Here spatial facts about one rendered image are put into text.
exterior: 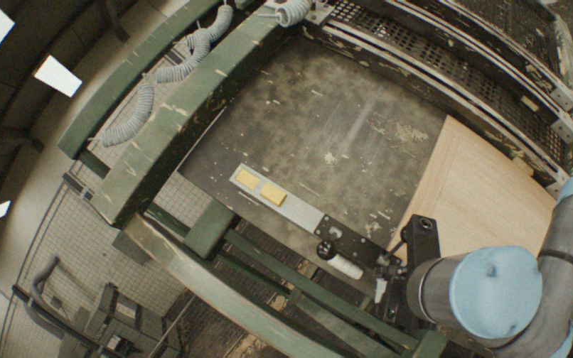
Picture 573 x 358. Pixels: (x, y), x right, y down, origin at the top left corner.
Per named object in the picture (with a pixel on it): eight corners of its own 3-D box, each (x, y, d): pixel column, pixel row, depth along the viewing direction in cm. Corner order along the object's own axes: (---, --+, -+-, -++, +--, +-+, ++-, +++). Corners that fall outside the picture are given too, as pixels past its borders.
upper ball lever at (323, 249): (338, 242, 60) (328, 268, 47) (323, 233, 60) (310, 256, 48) (347, 228, 59) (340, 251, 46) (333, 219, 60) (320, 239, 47)
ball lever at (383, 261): (384, 274, 55) (421, 240, 46) (370, 266, 56) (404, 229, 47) (389, 261, 58) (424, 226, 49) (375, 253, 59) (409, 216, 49)
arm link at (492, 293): (523, 359, 13) (462, 315, 14) (458, 340, 23) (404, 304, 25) (560, 272, 14) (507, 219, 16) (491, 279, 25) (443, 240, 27)
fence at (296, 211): (519, 352, 49) (527, 354, 45) (232, 185, 68) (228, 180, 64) (526, 337, 50) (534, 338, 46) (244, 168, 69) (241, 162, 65)
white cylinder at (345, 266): (325, 263, 61) (355, 280, 60) (327, 262, 59) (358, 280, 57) (333, 251, 62) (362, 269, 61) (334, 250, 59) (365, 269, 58)
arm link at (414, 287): (425, 251, 26) (484, 260, 26) (409, 255, 31) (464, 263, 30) (412, 322, 24) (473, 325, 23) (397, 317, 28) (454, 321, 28)
